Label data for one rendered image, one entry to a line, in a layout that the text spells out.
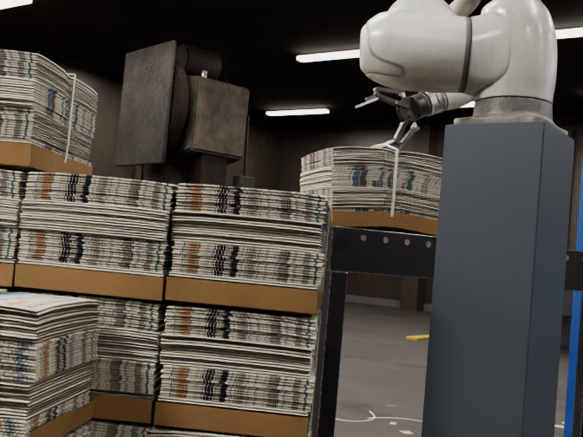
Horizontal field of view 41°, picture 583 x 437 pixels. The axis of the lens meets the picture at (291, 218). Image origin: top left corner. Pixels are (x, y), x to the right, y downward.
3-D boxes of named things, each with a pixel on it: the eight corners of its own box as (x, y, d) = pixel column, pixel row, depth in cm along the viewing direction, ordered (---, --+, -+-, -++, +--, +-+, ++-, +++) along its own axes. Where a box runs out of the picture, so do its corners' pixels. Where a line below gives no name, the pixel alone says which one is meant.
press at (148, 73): (272, 320, 836) (296, 53, 850) (183, 322, 727) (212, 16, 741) (174, 305, 926) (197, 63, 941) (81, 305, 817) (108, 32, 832)
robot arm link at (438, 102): (451, 109, 239) (435, 115, 237) (436, 114, 247) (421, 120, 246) (441, 81, 238) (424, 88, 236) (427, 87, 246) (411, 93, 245)
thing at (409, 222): (397, 227, 221) (400, 212, 221) (358, 228, 249) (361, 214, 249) (446, 237, 226) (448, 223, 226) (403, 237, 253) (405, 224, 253)
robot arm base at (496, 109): (574, 142, 163) (576, 115, 163) (541, 121, 145) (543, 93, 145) (491, 143, 174) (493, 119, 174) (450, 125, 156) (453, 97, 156)
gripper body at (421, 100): (424, 88, 237) (399, 99, 234) (434, 114, 238) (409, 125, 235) (413, 93, 244) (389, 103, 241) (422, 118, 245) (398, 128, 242)
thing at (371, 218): (331, 226, 215) (331, 211, 215) (300, 227, 242) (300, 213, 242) (384, 225, 220) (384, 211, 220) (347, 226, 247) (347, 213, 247)
